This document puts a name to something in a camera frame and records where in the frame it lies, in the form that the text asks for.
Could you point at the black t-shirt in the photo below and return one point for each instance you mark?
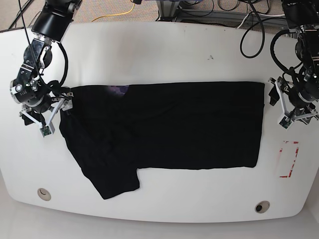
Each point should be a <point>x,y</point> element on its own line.
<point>112,132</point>

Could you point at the right table cable grommet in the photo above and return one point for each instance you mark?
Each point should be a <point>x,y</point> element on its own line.
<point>262,207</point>

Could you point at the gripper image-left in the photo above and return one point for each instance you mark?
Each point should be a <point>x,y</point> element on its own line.
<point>42,111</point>

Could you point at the table cable grommet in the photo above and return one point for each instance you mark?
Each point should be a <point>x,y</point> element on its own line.
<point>262,207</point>
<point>44,194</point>

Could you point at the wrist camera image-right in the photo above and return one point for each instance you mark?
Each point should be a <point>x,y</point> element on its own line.
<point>286,122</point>

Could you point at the left table cable grommet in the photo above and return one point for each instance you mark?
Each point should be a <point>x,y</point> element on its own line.
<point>44,194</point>

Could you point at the red tape rectangle marking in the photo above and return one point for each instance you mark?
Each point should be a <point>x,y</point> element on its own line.
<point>287,158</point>

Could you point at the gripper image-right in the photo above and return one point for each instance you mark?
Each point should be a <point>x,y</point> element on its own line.
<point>292,103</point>

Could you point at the aluminium frame stand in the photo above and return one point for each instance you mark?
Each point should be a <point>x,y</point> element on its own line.
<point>226,13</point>

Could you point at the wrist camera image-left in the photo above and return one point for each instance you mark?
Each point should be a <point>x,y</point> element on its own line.
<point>47,130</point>

